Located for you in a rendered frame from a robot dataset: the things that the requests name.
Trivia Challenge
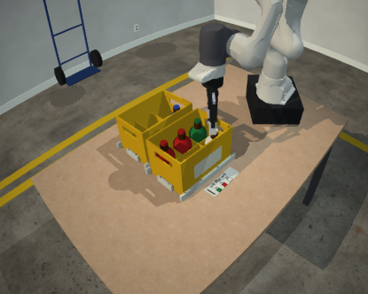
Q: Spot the white paper pick list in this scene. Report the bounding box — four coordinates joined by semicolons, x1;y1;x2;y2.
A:
205;167;239;197

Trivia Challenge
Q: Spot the yellow divided crate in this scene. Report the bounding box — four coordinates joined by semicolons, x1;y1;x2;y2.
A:
115;91;189;164
145;111;231;195

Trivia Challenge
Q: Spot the white bottle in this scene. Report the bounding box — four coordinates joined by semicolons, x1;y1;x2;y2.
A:
205;129;218;145

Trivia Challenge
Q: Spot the blue bottle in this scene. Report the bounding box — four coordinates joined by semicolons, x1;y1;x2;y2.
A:
171;104;180;114

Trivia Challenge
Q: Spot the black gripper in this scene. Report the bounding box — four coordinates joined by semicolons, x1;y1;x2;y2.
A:
201;77;223;135

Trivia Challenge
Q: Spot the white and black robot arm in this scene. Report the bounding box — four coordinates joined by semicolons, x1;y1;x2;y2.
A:
188;0;308;105

